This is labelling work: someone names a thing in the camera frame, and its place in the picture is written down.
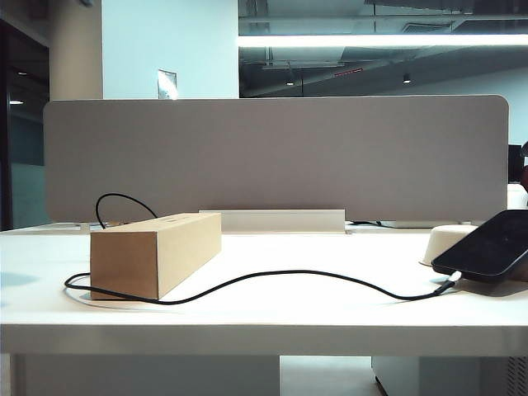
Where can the long ceiling light strip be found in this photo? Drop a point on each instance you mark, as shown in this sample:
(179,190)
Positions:
(412,40)

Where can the framed wall notice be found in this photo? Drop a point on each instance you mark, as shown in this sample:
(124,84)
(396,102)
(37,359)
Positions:
(167,83)

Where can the black smartphone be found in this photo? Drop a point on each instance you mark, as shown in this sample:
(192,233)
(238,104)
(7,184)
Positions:
(491,247)

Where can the white rounded appliance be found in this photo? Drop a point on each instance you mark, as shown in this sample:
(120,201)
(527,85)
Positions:
(515,198)

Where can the person in background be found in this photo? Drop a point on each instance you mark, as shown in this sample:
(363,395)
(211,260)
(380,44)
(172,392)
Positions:
(525,173)

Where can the red illuminated sign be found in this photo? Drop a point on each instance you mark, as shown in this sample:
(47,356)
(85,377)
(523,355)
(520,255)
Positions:
(348,72)

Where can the black monitor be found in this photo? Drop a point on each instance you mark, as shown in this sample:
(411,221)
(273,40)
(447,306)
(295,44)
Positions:
(515,163)

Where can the beige round pillar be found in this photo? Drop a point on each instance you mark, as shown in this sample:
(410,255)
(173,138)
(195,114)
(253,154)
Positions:
(75,49)

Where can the long brown cardboard box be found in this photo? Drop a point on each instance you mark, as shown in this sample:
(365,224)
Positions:
(123,264)

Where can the black ceiling spot lamp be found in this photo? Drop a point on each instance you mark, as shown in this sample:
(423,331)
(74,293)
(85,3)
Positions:
(406,78)

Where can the beige moulded pulp tray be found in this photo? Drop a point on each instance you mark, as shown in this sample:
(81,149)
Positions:
(443,243)

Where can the grey fabric desk divider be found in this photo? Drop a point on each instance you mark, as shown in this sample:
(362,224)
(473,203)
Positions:
(309,156)

